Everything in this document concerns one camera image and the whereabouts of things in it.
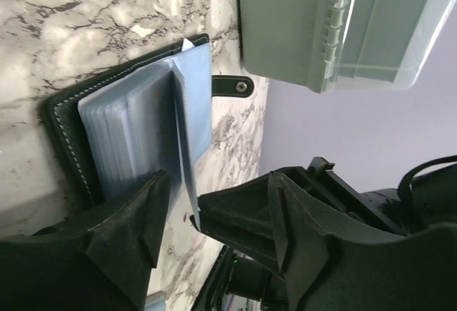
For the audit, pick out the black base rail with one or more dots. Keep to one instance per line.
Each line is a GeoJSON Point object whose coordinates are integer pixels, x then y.
{"type": "Point", "coordinates": [221, 282]}

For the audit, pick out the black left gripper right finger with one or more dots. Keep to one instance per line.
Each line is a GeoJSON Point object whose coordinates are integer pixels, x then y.
{"type": "Point", "coordinates": [330, 261]}

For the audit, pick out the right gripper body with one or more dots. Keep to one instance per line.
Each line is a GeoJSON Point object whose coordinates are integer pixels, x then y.
{"type": "Point", "coordinates": [381, 209]}

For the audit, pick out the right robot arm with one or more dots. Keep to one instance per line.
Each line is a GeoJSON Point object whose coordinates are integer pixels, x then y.
{"type": "Point", "coordinates": [429, 188]}

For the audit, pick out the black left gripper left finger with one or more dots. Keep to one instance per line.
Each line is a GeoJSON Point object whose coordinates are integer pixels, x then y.
{"type": "Point", "coordinates": [99, 260]}

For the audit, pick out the black card holder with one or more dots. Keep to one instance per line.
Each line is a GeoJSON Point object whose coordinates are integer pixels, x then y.
{"type": "Point", "coordinates": [145, 115]}

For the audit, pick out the green clear-lid storage box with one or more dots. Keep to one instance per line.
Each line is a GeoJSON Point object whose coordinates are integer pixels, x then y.
{"type": "Point", "coordinates": [334, 45]}

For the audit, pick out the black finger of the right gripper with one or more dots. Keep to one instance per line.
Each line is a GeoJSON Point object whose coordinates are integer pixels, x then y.
{"type": "Point", "coordinates": [244, 219]}

